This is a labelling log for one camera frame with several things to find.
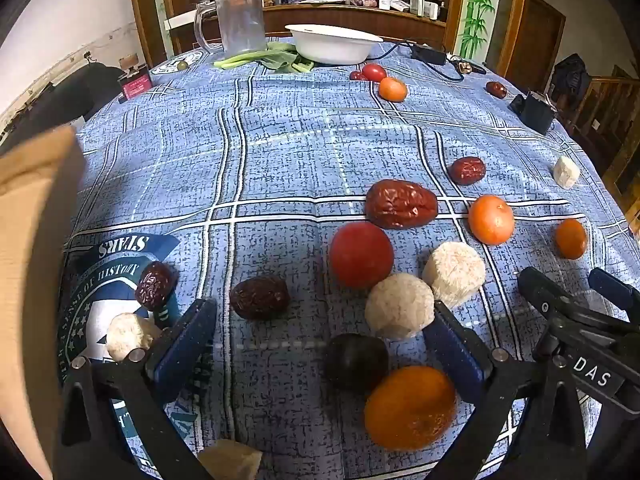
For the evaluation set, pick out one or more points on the peeled sugarcane piece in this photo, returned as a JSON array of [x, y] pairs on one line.
[[130, 337], [566, 172], [397, 305], [230, 462], [455, 272]]

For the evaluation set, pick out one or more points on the black power adapter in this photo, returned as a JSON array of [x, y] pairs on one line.
[[428, 54]]

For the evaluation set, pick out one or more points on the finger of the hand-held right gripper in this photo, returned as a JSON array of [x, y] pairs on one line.
[[612, 290], [542, 297]]

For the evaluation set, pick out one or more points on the black backpack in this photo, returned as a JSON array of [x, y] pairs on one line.
[[572, 77]]

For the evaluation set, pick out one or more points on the dark purple plum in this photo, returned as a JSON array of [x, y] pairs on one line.
[[356, 362]]

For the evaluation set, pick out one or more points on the large red tomato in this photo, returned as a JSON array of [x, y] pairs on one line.
[[361, 255]]

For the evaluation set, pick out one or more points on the blue plaid tablecloth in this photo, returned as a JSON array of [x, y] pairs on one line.
[[280, 160]]

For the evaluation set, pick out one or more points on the white enamel basin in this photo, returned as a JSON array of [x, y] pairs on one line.
[[332, 44]]

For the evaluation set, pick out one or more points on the small brown object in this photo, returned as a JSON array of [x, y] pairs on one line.
[[465, 67]]

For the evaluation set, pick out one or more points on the tiny red fruit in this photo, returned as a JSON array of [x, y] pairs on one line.
[[356, 75]]

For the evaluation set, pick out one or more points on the large orange mandarin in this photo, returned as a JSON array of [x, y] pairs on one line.
[[410, 408]]

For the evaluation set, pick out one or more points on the large red jujube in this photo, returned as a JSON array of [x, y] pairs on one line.
[[401, 205]]

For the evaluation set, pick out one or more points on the green bamboo wall decal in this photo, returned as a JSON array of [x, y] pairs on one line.
[[477, 5]]

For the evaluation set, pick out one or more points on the black container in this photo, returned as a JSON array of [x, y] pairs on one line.
[[535, 112]]

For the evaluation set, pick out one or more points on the black remote control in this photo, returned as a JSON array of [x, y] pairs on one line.
[[478, 66]]

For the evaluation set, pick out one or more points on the wooden chair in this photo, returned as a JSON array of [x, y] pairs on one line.
[[607, 110]]

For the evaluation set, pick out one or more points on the dark brown jujube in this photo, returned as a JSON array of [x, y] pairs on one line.
[[259, 297]]

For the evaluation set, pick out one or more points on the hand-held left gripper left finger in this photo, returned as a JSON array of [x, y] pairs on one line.
[[182, 345]]

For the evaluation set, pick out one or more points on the clear glass pitcher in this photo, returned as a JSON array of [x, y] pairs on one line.
[[241, 20]]

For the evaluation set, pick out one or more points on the small orange mandarin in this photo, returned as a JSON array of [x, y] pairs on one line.
[[571, 238]]

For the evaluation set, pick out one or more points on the black chair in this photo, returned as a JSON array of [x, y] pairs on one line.
[[60, 95]]

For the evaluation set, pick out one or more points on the wooden cabinet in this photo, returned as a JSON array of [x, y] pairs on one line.
[[142, 5]]

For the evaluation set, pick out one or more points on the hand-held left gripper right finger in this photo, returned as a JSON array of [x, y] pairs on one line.
[[455, 355]]

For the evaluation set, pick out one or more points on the green leafy vegetable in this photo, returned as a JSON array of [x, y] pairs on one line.
[[280, 59]]

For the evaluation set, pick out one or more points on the small red tomato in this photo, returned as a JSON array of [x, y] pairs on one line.
[[374, 72]]

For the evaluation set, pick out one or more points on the pink box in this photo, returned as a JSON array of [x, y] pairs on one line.
[[134, 85]]

